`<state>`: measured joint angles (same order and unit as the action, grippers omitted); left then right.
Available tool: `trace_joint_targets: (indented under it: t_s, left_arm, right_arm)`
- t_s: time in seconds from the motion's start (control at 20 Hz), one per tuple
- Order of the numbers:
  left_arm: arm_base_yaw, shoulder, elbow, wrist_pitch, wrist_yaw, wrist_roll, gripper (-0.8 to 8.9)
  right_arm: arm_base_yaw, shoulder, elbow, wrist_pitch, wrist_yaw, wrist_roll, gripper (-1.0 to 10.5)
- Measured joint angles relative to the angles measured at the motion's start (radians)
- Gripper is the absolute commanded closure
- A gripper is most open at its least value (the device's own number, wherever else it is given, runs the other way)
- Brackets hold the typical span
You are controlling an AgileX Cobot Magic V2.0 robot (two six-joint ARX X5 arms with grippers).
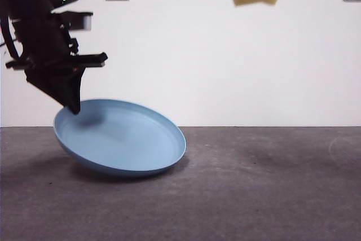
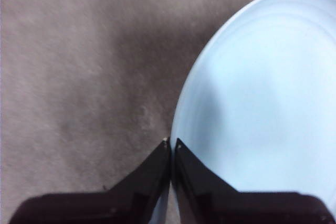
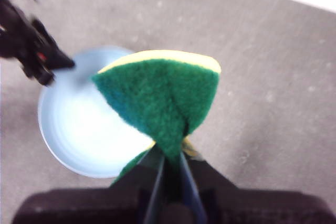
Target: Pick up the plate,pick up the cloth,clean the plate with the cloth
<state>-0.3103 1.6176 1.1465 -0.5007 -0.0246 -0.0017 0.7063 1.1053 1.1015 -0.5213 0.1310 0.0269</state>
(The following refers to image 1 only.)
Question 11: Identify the light blue round plate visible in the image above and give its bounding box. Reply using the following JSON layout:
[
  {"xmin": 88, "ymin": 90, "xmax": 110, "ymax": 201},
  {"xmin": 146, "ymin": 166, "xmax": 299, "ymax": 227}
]
[{"xmin": 53, "ymin": 99, "xmax": 187, "ymax": 179}]

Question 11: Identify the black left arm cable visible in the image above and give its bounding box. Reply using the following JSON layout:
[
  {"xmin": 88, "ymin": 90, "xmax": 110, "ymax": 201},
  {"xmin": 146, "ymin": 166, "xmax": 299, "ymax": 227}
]
[{"xmin": 0, "ymin": 15, "xmax": 23, "ymax": 61}]

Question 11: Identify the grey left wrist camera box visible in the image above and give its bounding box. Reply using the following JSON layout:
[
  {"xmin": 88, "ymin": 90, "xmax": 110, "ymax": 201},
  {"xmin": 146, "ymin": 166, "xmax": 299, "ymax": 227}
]
[{"xmin": 56, "ymin": 11, "xmax": 94, "ymax": 32}]

